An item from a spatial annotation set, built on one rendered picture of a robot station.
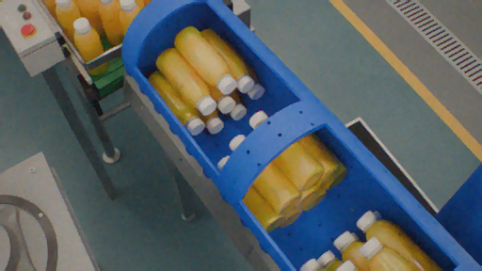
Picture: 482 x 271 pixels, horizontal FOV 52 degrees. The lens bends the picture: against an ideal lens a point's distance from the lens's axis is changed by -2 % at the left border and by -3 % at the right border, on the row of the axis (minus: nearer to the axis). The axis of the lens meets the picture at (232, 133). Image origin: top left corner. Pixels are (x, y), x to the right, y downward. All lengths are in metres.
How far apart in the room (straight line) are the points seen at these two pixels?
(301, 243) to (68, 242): 0.49
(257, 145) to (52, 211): 0.44
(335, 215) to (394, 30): 1.85
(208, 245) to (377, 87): 1.15
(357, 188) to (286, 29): 1.74
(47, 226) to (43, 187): 0.09
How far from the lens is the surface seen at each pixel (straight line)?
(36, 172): 1.14
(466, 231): 1.32
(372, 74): 2.64
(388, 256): 0.93
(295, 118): 0.94
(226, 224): 1.24
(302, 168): 0.96
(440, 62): 2.80
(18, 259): 1.05
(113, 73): 1.46
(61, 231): 1.06
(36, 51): 1.34
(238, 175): 0.95
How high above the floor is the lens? 2.02
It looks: 59 degrees down
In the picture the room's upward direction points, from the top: 2 degrees counter-clockwise
